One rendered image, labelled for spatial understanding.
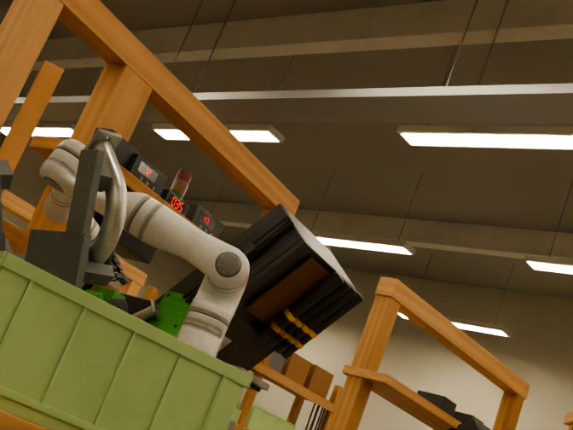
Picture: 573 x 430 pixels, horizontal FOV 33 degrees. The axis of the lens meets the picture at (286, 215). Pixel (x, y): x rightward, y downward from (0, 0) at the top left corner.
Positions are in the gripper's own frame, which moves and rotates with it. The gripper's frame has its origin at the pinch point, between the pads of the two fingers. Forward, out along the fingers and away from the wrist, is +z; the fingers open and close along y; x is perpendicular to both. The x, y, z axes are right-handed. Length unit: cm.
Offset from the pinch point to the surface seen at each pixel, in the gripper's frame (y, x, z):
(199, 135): 69, -29, 18
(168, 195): 40.9, -14.6, 13.2
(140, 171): 37.5, -12.1, -2.3
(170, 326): -6.3, -4.9, 18.3
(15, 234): 24.9, 25.4, -10.5
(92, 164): -84, -34, -96
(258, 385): -20.1, -19.5, 40.8
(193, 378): -106, -34, -72
